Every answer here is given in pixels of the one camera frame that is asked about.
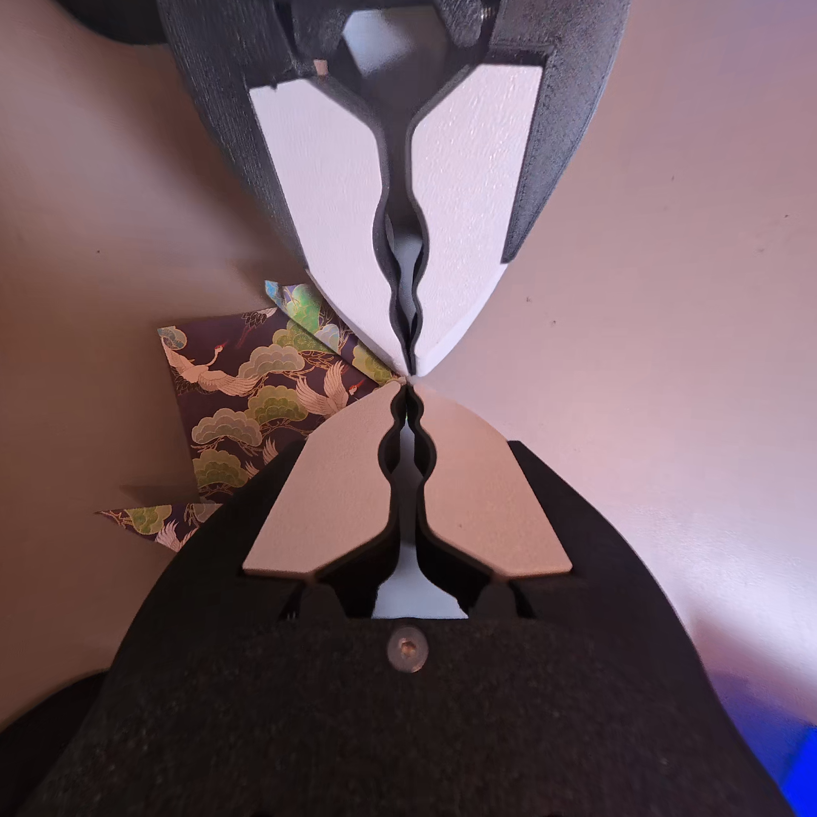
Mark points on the blue plastic bin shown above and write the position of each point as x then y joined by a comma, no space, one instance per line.
779,747

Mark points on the purple crane patterned paper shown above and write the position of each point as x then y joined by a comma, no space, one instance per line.
243,396

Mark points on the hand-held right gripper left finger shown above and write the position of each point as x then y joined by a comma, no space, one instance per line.
319,504

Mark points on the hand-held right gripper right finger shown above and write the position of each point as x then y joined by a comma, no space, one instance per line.
492,504

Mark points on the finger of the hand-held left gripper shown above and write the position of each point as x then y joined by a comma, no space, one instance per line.
326,192
479,179

